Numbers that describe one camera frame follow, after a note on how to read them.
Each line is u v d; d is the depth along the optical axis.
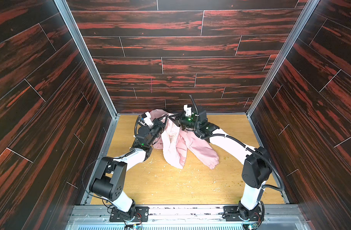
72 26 0.72
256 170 0.47
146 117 0.77
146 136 0.64
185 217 0.73
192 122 0.68
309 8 0.66
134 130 0.63
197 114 0.61
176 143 0.97
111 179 0.46
